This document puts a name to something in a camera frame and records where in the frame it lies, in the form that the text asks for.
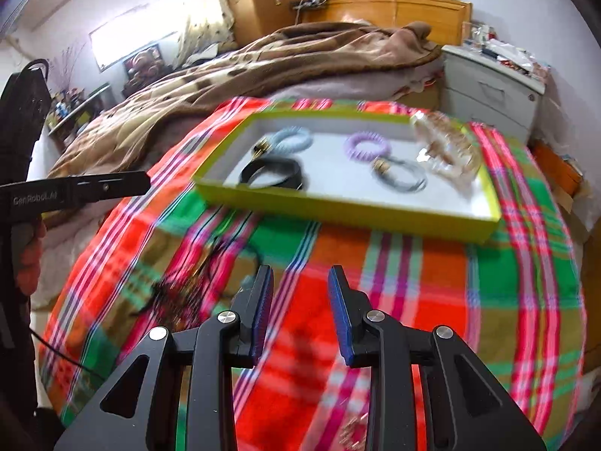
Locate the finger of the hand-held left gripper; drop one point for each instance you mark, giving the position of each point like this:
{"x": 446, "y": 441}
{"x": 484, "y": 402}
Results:
{"x": 112, "y": 184}

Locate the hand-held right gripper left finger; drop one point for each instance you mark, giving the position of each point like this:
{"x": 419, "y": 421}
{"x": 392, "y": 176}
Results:
{"x": 263, "y": 314}

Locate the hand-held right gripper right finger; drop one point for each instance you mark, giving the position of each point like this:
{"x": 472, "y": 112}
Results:
{"x": 339, "y": 314}

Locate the yellow-green cardboard box tray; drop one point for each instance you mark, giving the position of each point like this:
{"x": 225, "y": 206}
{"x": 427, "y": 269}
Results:
{"x": 328, "y": 206}

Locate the clear pink hair claw clip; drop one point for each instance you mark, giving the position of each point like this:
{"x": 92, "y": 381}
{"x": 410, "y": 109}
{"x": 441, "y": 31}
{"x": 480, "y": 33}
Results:
{"x": 446, "y": 155}

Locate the person's left hand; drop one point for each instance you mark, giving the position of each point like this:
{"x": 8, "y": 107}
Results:
{"x": 33, "y": 263}

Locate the shelf with small bottles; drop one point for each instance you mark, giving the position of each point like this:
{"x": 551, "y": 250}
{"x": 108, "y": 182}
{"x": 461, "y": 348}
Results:
{"x": 75, "y": 112}

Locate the dried decorative branches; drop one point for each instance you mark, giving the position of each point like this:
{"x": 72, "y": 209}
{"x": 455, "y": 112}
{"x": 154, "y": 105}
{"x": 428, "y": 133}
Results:
{"x": 68, "y": 65}

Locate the floral white bedsheet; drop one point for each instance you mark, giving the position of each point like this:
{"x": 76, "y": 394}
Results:
{"x": 70, "y": 253}

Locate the plaid tablecloth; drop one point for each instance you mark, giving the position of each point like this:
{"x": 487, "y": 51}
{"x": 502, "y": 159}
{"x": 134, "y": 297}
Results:
{"x": 422, "y": 300}

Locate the brown plush blanket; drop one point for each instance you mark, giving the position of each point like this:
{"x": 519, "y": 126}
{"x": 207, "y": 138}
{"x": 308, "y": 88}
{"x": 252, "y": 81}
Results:
{"x": 188, "y": 89}

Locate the framed teddy bear picture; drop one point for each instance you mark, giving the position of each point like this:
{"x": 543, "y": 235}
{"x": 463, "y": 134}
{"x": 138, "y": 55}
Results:
{"x": 141, "y": 65}

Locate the window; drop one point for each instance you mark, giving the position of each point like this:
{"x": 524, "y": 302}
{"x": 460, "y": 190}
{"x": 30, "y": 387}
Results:
{"x": 131, "y": 33}

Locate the patterned curtain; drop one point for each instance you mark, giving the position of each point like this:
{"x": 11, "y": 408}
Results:
{"x": 202, "y": 9}

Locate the mauve quilt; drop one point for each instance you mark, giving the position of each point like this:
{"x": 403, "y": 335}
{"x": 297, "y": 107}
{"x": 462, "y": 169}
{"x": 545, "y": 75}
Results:
{"x": 328, "y": 89}

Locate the wooden wardrobe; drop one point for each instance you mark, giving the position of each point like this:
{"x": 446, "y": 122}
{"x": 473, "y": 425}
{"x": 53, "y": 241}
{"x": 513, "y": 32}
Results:
{"x": 267, "y": 0}

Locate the orange cardboard box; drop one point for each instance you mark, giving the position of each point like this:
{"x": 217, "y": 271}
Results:
{"x": 558, "y": 169}

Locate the grey nightstand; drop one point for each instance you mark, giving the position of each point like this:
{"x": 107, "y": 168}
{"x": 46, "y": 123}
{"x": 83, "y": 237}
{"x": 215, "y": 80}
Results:
{"x": 488, "y": 94}

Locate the wooden bed headboard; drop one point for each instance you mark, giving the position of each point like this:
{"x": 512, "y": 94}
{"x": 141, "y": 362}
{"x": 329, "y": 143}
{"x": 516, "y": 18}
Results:
{"x": 399, "y": 14}

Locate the pile of packets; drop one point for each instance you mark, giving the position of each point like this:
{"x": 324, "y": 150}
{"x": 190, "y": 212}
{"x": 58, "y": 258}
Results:
{"x": 507, "y": 54}

